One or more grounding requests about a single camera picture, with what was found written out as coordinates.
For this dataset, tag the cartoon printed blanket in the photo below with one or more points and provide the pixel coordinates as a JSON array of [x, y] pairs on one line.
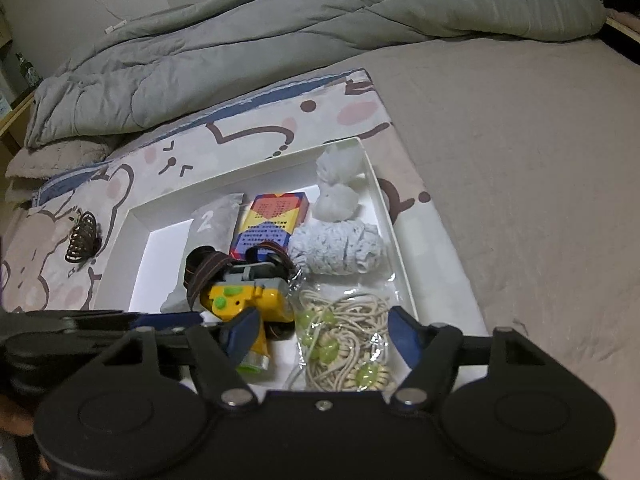
[[320, 115]]

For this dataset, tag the green glass bottle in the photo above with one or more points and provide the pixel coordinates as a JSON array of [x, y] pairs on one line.
[[27, 72]]

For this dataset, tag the grey quilted duvet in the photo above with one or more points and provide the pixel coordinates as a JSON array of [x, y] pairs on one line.
[[300, 35]]

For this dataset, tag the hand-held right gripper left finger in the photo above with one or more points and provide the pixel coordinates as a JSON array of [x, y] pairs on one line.
[[245, 330]]

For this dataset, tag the person's left forearm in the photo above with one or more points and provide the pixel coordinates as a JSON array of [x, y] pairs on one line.
[[12, 412]]

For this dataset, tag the wooden headboard shelf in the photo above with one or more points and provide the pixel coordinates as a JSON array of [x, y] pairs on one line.
[[12, 120]]

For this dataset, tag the grey-brown bed sheet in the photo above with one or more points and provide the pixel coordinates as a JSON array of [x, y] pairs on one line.
[[525, 160]]

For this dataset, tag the colourful card box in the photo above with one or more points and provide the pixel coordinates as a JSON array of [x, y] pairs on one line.
[[270, 220]]

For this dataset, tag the fluffy white pom-pom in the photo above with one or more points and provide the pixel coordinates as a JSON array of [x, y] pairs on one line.
[[340, 162], [335, 202]]

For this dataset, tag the grey fabric pouch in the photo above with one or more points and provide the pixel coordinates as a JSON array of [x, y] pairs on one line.
[[220, 210]]

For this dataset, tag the white cardboard box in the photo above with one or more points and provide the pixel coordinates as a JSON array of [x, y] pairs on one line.
[[155, 240]]

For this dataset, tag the white crochet scrunchie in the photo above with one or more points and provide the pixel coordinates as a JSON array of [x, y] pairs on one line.
[[335, 250]]

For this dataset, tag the pinkish grey pillow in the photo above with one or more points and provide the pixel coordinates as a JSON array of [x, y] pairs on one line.
[[55, 157]]

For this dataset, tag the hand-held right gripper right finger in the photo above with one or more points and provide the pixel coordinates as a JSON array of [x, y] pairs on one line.
[[402, 335]]

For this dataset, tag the yellow headlamp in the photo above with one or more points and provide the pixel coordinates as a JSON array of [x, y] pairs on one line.
[[270, 305]]

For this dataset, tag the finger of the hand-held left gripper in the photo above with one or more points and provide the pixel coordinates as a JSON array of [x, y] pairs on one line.
[[160, 320]]

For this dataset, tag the black hair claw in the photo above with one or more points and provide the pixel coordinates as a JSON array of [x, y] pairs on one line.
[[75, 252]]

